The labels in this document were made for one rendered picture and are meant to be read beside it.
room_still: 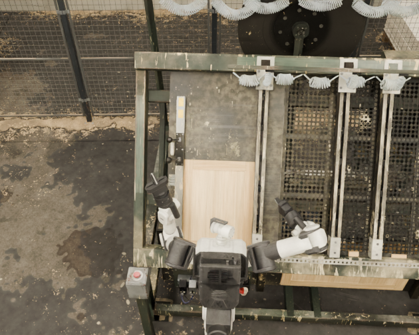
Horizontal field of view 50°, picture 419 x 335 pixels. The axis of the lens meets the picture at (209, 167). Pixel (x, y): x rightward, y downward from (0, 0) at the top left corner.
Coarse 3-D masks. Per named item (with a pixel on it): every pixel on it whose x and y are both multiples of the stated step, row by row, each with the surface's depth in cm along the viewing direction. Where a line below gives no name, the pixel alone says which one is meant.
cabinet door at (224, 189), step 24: (192, 168) 280; (216, 168) 279; (240, 168) 278; (192, 192) 281; (216, 192) 281; (240, 192) 280; (192, 216) 283; (216, 216) 282; (240, 216) 282; (192, 240) 285
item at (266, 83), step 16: (272, 64) 262; (272, 80) 263; (256, 128) 277; (256, 144) 272; (256, 160) 272; (256, 176) 273; (256, 192) 274; (256, 208) 275; (256, 224) 280; (256, 240) 277
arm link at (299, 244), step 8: (304, 232) 223; (312, 232) 221; (280, 240) 229; (288, 240) 225; (296, 240) 223; (304, 240) 220; (280, 248) 225; (288, 248) 223; (296, 248) 222; (304, 248) 221; (312, 248) 221; (288, 256) 226
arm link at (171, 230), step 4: (172, 224) 251; (164, 228) 255; (168, 228) 253; (172, 228) 254; (176, 228) 261; (164, 232) 259; (168, 232) 256; (172, 232) 257; (176, 232) 260; (180, 232) 260; (164, 236) 258; (168, 236) 258; (176, 236) 259; (180, 236) 259
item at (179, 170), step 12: (180, 96) 273; (180, 108) 274; (180, 120) 274; (180, 132) 275; (180, 168) 278; (180, 180) 278; (180, 192) 279; (180, 204) 280; (180, 216) 281; (180, 228) 282
